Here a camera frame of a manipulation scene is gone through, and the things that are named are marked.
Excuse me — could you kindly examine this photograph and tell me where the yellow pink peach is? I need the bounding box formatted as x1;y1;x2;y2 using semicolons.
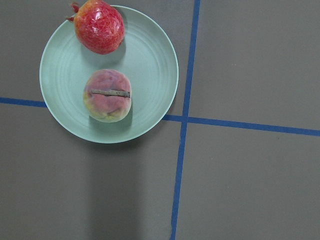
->
83;69;132;123

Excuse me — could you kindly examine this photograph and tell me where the red pomegranate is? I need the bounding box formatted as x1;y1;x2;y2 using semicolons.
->
66;0;125;55

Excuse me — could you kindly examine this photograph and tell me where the light green round plate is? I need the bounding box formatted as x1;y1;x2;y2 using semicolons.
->
39;5;179;144

